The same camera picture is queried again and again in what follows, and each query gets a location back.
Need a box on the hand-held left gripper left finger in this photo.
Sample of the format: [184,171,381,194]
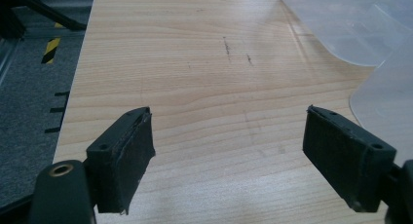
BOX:
[86,106,157,216]

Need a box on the translucent plastic sheet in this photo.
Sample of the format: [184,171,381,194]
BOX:
[349,35,413,160]
[280,0,413,68]

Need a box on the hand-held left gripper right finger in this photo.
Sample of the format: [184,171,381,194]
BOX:
[302,104,397,213]

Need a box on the black metal stand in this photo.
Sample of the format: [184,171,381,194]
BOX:
[0,0,88,40]

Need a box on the yellow black hazard tape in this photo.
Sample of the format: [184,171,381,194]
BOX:
[40,21,64,65]

